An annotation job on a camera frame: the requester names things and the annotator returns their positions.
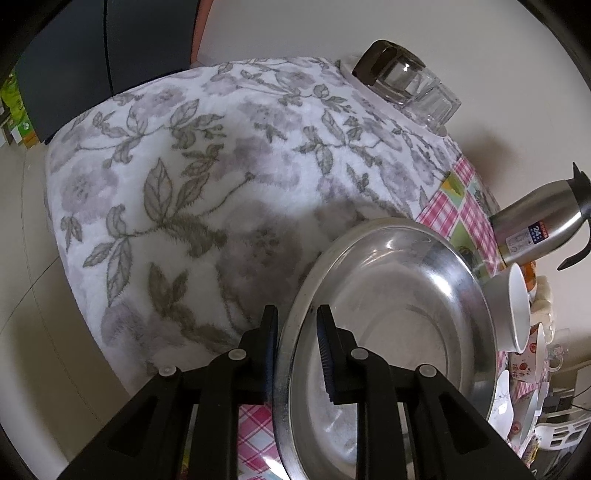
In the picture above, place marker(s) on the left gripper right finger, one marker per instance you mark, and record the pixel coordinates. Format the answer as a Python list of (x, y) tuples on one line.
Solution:
[(411, 423)]

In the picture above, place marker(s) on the small white bowl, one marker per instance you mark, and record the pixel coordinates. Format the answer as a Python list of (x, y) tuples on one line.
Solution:
[(501, 415)]

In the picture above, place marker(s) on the white square bowl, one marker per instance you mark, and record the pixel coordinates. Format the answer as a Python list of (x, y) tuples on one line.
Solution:
[(507, 298)]

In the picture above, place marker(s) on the large stainless steel plate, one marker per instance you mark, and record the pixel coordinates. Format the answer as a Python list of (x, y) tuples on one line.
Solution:
[(405, 294)]

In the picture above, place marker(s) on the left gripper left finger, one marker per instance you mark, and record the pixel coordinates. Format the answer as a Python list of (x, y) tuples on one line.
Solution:
[(185, 418)]

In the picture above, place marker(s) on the pink checkered tablecloth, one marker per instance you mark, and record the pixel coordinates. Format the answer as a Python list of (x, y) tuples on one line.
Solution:
[(459, 212)]

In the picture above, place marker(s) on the grey floral towel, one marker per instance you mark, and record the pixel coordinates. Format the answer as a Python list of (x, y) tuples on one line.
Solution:
[(183, 206)]

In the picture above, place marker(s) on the white square plate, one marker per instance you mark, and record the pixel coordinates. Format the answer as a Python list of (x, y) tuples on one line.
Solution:
[(527, 410)]

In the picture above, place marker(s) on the strawberry pattern bowl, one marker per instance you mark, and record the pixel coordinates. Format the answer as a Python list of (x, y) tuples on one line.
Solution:
[(528, 366)]

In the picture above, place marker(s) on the stainless steel thermos jug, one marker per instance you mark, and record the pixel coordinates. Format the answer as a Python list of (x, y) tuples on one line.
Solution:
[(543, 220)]

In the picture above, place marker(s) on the bag of steamed buns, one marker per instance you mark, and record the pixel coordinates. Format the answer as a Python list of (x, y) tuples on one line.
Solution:
[(542, 312)]

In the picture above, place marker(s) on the glass teapot black handle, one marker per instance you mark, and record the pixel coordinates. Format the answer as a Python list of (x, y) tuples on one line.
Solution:
[(391, 71)]

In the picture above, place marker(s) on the white plastic basket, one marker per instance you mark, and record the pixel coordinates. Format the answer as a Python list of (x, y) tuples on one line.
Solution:
[(556, 431)]

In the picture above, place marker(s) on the clear glass mug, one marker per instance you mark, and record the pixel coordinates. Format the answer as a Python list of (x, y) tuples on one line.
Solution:
[(558, 349)]

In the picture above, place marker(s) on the clear drinking glass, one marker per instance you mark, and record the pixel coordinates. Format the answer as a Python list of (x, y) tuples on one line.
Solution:
[(432, 104)]

